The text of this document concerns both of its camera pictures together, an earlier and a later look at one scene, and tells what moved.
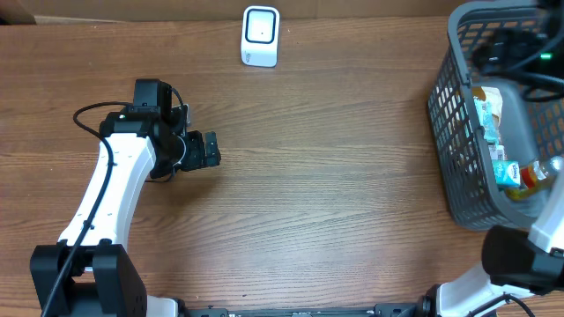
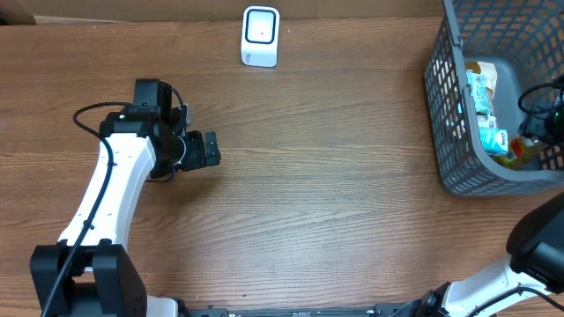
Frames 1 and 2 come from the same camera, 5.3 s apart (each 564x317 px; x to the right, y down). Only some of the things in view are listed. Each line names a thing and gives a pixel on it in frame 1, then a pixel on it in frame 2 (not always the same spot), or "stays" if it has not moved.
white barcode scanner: [260, 33] stays
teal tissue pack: [507, 173] to [494, 140]
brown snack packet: [488, 101] to [482, 81]
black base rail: [419, 309] stays
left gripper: [197, 158] stays
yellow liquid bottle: [537, 179] to [525, 153]
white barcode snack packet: [497, 152] to [484, 121]
